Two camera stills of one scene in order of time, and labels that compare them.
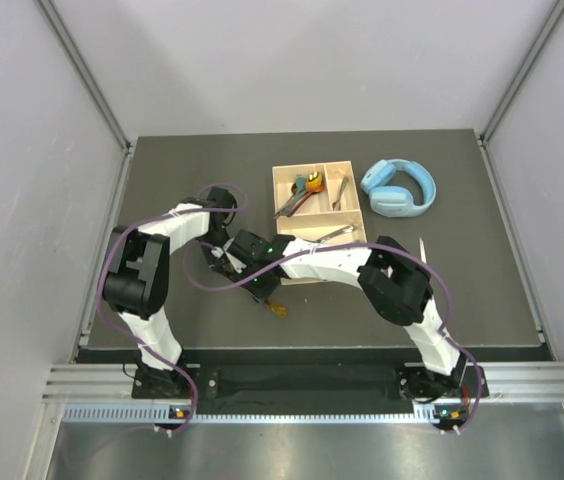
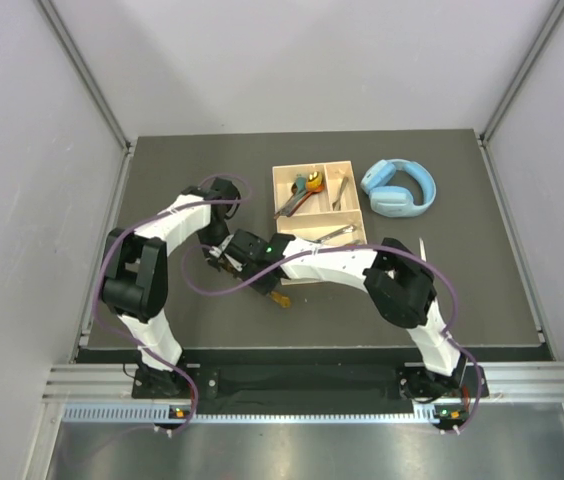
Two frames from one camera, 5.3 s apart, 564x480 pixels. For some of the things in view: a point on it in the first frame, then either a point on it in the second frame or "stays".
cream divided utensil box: [318, 203] stays
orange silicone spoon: [314, 185] stays
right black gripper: [262, 294] stays
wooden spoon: [276, 310] to [280, 299]
